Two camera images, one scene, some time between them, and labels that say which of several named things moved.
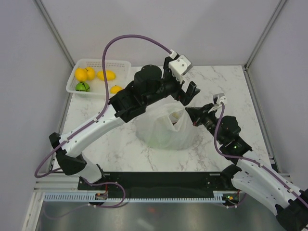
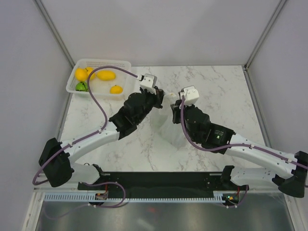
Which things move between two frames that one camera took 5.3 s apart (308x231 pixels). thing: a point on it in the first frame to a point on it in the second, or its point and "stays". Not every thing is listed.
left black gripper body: x=170 y=86 to x=151 y=100
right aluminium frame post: x=278 y=8 stays
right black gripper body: x=209 y=120 to x=177 y=118
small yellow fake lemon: x=91 y=73 stays
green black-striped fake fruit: x=82 y=86 stays
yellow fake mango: x=110 y=75 stays
